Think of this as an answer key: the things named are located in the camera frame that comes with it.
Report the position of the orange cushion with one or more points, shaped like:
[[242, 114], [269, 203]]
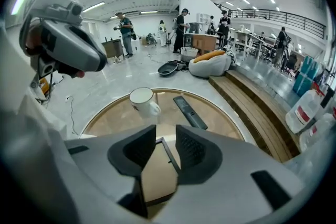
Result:
[[208, 55]]

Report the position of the brown wooden cabinet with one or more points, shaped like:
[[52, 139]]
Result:
[[113, 47]]

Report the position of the dark oval plastic tub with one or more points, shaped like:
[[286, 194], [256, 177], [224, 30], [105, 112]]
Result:
[[167, 68]]

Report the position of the black remote control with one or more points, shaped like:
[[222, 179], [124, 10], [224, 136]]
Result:
[[190, 112]]

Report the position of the wooden counter white top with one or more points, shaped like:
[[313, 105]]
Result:
[[203, 40]]

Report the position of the person's left hand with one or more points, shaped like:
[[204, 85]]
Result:
[[71, 70]]

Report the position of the clear water jug red label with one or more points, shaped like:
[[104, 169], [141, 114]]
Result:
[[304, 112], [320, 131]]

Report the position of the wooden slatted steps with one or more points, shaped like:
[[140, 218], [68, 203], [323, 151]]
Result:
[[257, 112]]

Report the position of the black white patterned cushion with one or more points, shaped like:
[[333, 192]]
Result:
[[229, 53]]

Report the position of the white mug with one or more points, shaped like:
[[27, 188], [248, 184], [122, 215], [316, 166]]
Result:
[[143, 102]]

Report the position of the black metal railing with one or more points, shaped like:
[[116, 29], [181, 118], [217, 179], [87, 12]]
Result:
[[288, 19]]

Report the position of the teal storage box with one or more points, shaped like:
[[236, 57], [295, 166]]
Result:
[[305, 76]]

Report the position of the white beanbag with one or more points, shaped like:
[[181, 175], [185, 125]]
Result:
[[210, 66]]

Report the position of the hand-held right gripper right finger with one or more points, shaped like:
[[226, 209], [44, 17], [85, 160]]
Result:
[[225, 186]]

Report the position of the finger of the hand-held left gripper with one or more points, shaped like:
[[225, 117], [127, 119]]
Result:
[[78, 52]]

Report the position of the round beige side table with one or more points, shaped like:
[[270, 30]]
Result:
[[118, 118]]

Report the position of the white pleated basket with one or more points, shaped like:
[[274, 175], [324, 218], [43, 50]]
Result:
[[189, 53]]

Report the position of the black framed picture frame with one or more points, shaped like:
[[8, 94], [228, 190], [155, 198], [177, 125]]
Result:
[[157, 173]]

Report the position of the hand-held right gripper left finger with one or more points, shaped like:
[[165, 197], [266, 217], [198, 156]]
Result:
[[105, 162]]

